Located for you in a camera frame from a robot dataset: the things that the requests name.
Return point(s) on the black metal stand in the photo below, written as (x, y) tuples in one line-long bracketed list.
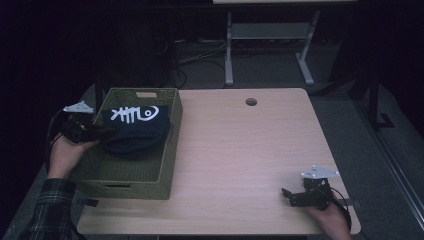
[(375, 100)]

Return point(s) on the person's left hand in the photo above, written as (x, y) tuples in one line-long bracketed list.
[(63, 156)]

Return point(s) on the metal floor rail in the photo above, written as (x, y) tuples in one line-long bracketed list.
[(393, 156)]

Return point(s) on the person's right hand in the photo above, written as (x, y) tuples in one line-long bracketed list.
[(333, 223)]

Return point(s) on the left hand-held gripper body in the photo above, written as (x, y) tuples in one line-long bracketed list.
[(78, 128)]

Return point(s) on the green woven basket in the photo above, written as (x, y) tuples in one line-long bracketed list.
[(133, 173)]

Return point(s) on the white metal-framed table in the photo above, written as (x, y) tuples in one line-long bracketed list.
[(266, 30)]

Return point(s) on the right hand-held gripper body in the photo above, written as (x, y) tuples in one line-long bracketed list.
[(316, 196)]

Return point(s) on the dark knit hat fishbone print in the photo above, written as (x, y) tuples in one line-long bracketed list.
[(140, 133)]

